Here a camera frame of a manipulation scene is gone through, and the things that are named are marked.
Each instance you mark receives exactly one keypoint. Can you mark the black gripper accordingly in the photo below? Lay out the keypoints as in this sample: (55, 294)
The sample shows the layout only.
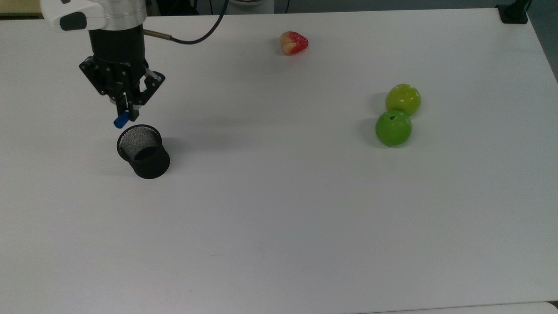
(117, 56)

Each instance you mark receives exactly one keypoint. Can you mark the blue and white marker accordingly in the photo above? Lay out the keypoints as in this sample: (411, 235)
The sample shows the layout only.
(121, 120)

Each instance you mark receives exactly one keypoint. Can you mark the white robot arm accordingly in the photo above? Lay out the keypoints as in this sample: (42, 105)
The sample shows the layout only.
(93, 13)

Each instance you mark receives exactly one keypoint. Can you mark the black mesh pen cup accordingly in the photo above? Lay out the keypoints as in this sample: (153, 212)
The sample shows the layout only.
(144, 153)

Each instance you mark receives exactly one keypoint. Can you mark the wooden cabinet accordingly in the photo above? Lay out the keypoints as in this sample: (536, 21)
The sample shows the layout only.
(19, 6)

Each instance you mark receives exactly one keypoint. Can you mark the red toy strawberry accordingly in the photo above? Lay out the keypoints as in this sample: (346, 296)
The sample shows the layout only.
(295, 42)

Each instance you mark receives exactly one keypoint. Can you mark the dark green toy apple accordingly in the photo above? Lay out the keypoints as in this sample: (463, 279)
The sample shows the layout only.
(393, 128)

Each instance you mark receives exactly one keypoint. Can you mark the yellow-green toy apple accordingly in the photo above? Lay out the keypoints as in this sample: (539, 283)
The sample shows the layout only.
(403, 99)

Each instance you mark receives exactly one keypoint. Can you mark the black stand base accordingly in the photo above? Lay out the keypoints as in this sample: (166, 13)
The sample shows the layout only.
(513, 11)

